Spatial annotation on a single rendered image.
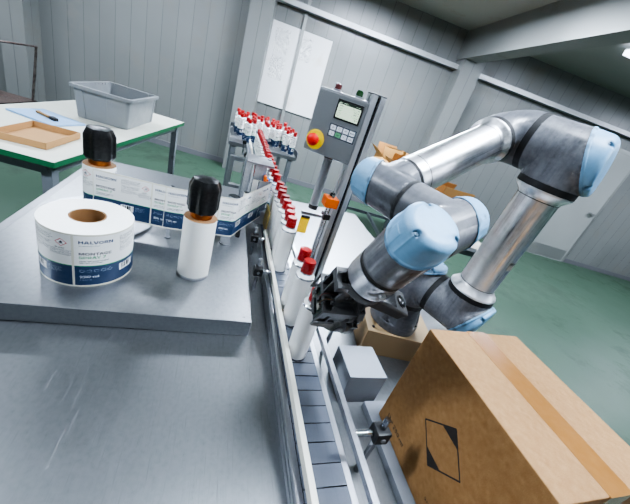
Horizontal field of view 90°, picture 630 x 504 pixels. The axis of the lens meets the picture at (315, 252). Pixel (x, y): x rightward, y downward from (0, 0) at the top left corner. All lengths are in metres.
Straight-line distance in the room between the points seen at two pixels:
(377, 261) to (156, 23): 5.49
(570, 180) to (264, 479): 0.80
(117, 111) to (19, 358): 2.19
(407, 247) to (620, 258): 8.64
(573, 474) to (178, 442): 0.62
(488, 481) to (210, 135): 5.39
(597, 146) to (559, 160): 0.06
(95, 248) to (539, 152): 0.98
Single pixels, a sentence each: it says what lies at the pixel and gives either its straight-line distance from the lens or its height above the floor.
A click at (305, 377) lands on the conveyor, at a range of 0.79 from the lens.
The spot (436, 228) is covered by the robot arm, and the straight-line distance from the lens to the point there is 0.38.
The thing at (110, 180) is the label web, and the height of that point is 1.04.
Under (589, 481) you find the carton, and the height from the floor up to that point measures 1.12.
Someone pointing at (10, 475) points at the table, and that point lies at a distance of 0.73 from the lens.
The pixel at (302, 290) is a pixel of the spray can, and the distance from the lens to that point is 0.81.
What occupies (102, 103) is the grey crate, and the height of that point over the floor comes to 0.94.
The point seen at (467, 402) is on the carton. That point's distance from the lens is 0.62.
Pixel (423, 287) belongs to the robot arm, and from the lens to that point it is 0.89.
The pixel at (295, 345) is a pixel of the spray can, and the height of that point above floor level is 0.93.
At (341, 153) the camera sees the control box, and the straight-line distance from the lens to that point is 1.03.
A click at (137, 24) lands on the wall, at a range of 5.83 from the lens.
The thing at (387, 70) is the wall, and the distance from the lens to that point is 5.50.
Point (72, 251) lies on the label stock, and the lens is 0.90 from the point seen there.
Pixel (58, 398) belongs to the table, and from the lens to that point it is 0.80.
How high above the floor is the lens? 1.45
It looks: 26 degrees down
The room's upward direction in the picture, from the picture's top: 19 degrees clockwise
